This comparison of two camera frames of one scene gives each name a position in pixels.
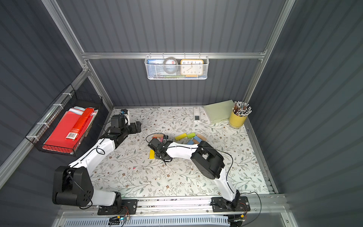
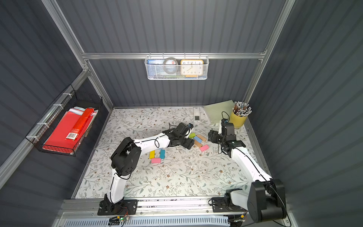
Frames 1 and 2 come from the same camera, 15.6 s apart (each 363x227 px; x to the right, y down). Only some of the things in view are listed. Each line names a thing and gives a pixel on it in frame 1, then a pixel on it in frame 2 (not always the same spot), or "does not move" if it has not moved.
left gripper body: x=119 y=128 -> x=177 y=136
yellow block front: x=151 y=154 does not move
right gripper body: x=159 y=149 -> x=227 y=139
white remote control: x=196 y=114 does not move
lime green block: x=190 y=135 does not move
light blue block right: x=197 y=138 does not move
